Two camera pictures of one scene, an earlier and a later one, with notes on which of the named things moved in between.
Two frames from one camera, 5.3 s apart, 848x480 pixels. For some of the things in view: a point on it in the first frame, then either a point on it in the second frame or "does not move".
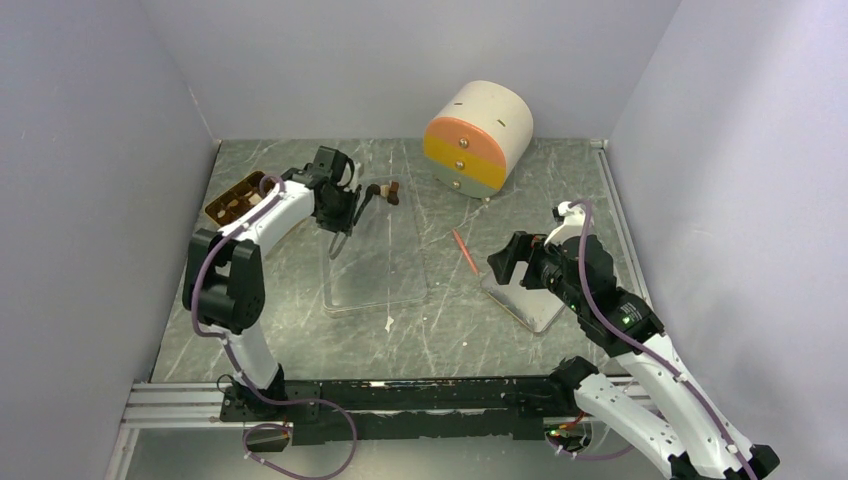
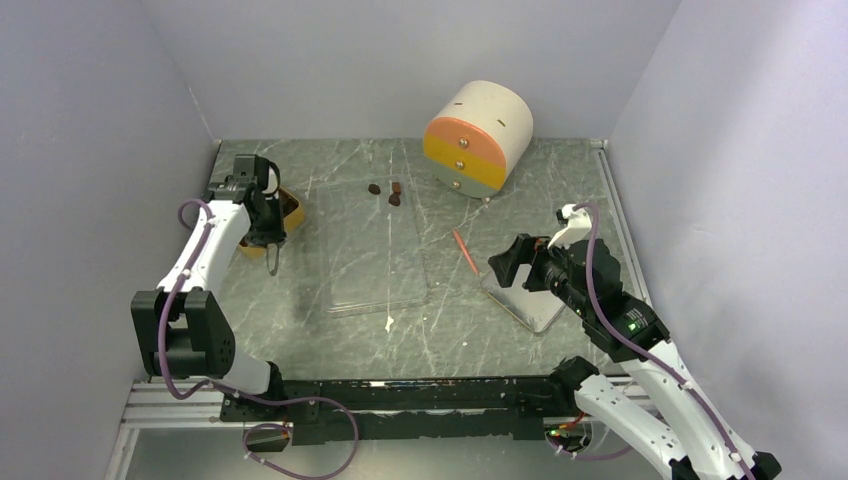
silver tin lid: [536, 308] does not move
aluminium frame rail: [167, 405] does not move
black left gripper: [343, 224] to [276, 233]
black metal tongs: [336, 174] to [272, 258]
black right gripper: [523, 246] does not move
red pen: [465, 250] does not move
